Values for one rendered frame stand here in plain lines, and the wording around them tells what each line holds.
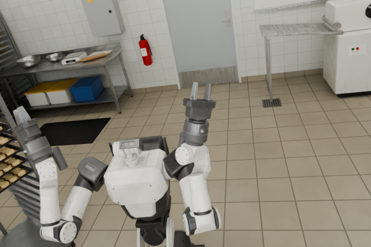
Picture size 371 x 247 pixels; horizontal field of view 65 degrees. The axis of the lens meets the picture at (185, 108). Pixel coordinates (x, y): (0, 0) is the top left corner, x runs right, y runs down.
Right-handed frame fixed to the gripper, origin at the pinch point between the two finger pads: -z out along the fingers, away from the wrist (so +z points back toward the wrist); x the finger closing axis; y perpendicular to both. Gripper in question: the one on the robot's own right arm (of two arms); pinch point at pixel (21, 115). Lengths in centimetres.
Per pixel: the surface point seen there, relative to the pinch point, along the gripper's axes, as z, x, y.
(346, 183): 155, 32, -204
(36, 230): 82, -164, -27
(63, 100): -33, -347, -194
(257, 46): 14, -88, -393
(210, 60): 5, -160, -363
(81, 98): -23, -319, -210
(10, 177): 27, -108, -14
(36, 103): -47, -391, -171
